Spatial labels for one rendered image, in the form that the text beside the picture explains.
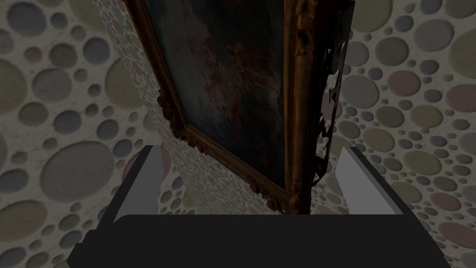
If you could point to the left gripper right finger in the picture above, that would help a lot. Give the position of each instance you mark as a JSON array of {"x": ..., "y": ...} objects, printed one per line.
[{"x": 366, "y": 186}]

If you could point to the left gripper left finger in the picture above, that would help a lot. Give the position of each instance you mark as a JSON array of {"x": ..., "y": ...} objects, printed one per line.
[{"x": 139, "y": 186}]

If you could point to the dark painting in gold frame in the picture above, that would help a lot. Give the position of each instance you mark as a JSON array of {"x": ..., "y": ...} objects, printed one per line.
[{"x": 230, "y": 93}]

